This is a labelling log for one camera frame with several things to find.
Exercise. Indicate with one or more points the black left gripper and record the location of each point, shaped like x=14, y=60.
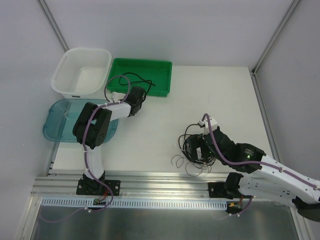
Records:
x=139, y=94

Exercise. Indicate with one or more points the teal translucent plastic bin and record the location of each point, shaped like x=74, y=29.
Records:
x=62, y=117

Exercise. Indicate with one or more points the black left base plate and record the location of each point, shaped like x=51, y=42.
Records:
x=90, y=187

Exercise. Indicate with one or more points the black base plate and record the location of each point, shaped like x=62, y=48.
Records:
x=90, y=187
x=219, y=190

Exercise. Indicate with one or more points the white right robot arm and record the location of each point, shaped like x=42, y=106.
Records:
x=254, y=174

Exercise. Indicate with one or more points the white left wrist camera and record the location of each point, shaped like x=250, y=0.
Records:
x=117, y=96

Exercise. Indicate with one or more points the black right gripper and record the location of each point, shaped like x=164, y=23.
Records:
x=197, y=147

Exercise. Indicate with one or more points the white plastic basin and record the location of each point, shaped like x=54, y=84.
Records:
x=82, y=73

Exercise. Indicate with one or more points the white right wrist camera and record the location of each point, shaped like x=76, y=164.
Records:
x=205, y=125

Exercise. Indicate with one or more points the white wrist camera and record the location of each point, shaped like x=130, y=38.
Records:
x=205, y=125
x=117, y=96

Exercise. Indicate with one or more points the aluminium mounting rail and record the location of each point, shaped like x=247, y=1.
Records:
x=133, y=184

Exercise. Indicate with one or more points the green plastic tray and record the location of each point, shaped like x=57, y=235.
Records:
x=152, y=75

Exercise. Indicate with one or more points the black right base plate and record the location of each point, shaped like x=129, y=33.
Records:
x=219, y=190

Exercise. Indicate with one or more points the white slotted cable duct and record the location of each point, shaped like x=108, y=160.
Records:
x=135, y=203

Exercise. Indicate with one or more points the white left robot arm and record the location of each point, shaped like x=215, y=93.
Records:
x=91, y=130

